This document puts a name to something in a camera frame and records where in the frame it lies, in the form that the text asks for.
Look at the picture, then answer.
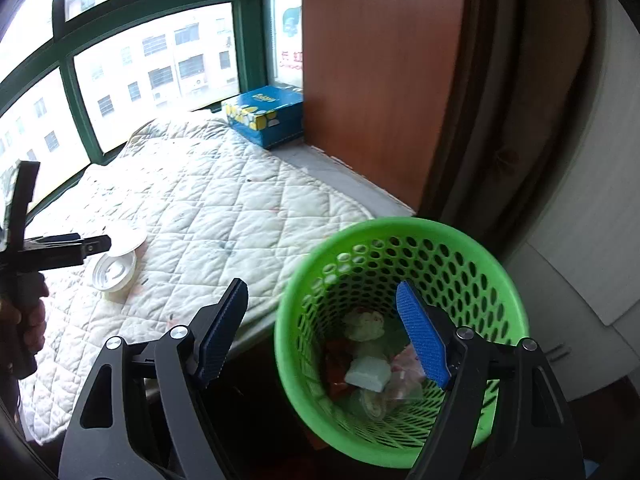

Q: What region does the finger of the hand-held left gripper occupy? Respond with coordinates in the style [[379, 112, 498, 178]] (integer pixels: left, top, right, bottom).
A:
[[25, 233, 113, 268]]

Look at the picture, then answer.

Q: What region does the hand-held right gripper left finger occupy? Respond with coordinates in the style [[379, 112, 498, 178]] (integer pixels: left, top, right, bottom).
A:
[[59, 277, 249, 480]]

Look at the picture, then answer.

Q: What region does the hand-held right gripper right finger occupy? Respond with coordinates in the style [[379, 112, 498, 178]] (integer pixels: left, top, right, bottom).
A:
[[396, 280, 586, 480]]

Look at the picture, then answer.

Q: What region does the white round lid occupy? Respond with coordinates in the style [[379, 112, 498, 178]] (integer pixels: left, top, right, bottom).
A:
[[92, 252, 138, 292]]

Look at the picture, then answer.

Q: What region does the clear dome lid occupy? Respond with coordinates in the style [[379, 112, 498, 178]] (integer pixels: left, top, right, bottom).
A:
[[107, 220, 148, 256]]

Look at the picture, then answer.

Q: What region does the white tissue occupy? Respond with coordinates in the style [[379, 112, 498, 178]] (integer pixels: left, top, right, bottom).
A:
[[342, 308, 385, 343]]

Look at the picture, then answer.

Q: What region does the red snack wrapper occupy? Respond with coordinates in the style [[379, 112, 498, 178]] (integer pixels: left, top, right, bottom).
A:
[[324, 338, 358, 396]]

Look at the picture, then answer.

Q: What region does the green plastic basket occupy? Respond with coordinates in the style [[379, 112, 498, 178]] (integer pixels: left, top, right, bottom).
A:
[[274, 216, 532, 470]]

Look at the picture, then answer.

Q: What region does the person's left hand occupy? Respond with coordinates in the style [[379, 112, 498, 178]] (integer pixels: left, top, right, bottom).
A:
[[19, 274, 50, 357]]

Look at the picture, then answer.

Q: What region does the white quilted mat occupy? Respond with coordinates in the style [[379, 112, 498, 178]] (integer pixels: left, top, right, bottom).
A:
[[17, 117, 376, 446]]

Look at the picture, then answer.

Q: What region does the white cabinet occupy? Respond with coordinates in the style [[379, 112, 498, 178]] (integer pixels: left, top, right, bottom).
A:
[[500, 0, 640, 401]]

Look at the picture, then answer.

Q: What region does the blue tissue box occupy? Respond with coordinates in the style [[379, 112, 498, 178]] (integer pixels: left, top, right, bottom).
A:
[[221, 86, 304, 149]]

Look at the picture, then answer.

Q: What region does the green window sticker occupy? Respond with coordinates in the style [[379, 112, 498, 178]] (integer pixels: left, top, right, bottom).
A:
[[277, 5, 304, 71]]

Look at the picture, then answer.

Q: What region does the green window frame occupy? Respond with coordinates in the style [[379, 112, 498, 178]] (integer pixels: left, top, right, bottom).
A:
[[0, 0, 304, 231]]

